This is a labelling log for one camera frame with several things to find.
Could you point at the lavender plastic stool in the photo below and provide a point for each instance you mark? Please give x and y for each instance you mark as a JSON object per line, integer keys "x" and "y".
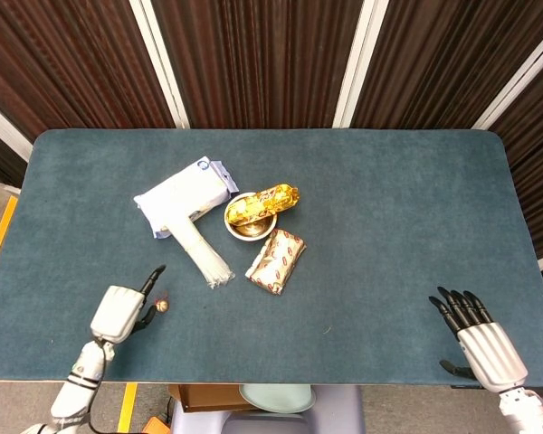
{"x": 335, "y": 413}

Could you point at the blue felt table mat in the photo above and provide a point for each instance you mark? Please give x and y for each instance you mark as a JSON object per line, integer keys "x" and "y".
{"x": 389, "y": 226}

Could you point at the pale green plate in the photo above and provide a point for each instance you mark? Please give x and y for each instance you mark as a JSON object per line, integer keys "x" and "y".
{"x": 280, "y": 398}

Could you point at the bundle of white plastic straws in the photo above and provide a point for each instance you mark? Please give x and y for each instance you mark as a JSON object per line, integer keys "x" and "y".
{"x": 199, "y": 248}

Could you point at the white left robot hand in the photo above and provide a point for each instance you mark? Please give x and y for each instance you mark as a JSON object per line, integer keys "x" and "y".
{"x": 115, "y": 312}

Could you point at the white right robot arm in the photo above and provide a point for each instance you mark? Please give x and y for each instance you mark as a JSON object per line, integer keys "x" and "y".
{"x": 529, "y": 411}

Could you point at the red white snack packet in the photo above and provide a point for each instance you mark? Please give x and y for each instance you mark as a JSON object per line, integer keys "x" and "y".
{"x": 276, "y": 262}

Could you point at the brown cardboard box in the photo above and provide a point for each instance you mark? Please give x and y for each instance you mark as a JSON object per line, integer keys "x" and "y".
{"x": 208, "y": 398}

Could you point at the brown ribbed partition panel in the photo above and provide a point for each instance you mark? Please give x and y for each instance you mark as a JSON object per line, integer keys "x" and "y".
{"x": 258, "y": 63}
{"x": 63, "y": 63}
{"x": 443, "y": 59}
{"x": 538, "y": 158}

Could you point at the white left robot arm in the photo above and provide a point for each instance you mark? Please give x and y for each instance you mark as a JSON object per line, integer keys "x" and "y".
{"x": 79, "y": 384}

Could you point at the white partition post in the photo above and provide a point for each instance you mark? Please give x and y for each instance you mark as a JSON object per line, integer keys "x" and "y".
{"x": 520, "y": 79}
{"x": 160, "y": 63}
{"x": 4, "y": 129}
{"x": 359, "y": 63}

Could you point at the small metal bowl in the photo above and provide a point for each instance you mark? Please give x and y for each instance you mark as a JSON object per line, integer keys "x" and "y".
{"x": 251, "y": 231}

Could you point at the golden cracker pack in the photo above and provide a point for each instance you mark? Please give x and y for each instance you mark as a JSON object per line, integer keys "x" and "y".
{"x": 267, "y": 203}

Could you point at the white lavender tissue pack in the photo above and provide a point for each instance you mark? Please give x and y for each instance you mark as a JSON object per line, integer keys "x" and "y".
{"x": 181, "y": 194}

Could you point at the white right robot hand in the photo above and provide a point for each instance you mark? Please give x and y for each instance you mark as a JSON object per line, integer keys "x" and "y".
{"x": 491, "y": 352}

